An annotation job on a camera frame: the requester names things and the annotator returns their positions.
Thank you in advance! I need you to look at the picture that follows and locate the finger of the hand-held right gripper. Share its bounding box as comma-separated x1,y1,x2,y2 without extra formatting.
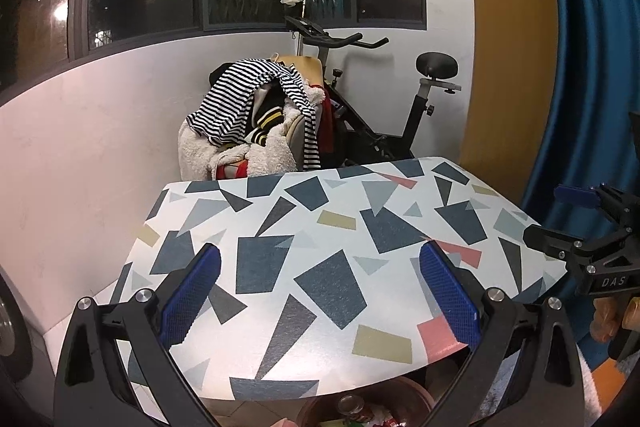
522,224,601,264
554,183,640,228

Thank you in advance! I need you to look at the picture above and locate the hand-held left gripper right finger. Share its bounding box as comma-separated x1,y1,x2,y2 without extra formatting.
419,239,586,427

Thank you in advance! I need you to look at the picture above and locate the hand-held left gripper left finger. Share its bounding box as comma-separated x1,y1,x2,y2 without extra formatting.
52,243,223,427

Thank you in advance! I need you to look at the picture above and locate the brown plastic basin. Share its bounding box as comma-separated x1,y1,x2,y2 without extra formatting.
297,379,433,427

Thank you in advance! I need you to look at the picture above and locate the person's right hand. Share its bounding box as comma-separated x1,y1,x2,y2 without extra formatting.
590,296,626,343

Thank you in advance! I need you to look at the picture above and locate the light blue fleece garment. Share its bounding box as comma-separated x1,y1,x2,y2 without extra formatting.
480,342,601,427

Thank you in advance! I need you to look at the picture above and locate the blue curtain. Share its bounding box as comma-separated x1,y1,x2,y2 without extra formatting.
520,0,640,358

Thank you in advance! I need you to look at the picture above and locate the table with geometric tablecloth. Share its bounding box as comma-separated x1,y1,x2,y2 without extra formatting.
116,157,568,400

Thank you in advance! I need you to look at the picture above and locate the orange wooden door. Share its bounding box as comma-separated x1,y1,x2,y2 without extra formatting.
457,0,566,202

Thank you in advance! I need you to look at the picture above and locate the black exercise bike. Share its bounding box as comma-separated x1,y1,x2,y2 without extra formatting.
285,17,461,168

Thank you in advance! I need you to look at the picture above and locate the dark jacket with yellow stripes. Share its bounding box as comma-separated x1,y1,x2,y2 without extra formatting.
245,92,296,148

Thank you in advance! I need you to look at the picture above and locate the red cloth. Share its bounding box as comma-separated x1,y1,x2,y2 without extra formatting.
320,92,337,155

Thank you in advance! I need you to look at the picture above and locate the wooden chair back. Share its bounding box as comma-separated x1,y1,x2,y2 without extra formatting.
277,54,323,88

